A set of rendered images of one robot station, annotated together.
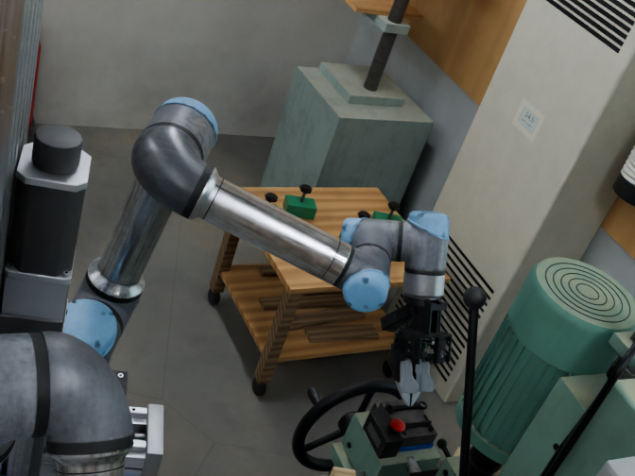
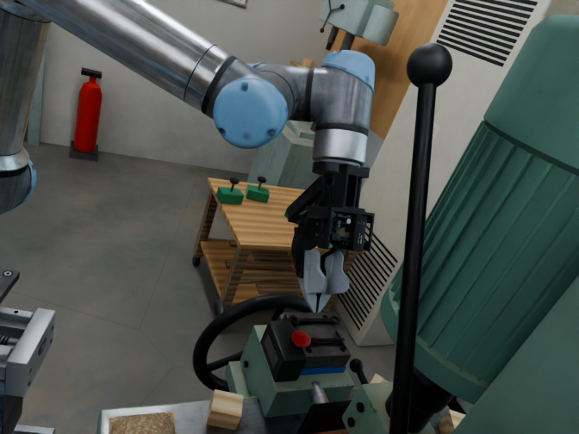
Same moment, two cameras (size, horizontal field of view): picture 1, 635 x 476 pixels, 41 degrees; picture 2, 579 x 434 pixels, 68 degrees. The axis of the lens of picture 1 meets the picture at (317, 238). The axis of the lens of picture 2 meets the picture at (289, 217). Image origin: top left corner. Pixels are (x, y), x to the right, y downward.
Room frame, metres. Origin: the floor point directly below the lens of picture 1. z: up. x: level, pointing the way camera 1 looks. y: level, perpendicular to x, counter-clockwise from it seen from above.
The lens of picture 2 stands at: (0.70, -0.22, 1.46)
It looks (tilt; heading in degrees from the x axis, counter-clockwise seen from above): 26 degrees down; 4
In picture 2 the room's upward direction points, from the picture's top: 21 degrees clockwise
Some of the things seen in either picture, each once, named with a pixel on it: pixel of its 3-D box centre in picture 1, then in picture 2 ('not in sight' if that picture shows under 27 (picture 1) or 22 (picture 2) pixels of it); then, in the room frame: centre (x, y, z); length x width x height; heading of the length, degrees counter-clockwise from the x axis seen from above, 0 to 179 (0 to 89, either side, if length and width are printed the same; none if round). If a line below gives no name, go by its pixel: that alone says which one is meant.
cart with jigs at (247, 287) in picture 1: (321, 276); (271, 246); (2.58, -0.06, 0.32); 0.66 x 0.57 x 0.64; 127
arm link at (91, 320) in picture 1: (82, 342); not in sight; (1.16, 0.35, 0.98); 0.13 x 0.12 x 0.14; 4
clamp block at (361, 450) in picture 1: (389, 449); (294, 372); (1.24, -0.28, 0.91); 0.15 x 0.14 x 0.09; 123
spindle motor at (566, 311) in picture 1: (542, 365); (538, 223); (1.09, -0.41, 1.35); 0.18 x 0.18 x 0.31
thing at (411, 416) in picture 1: (399, 424); (305, 340); (1.24, -0.28, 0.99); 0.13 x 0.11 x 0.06; 123
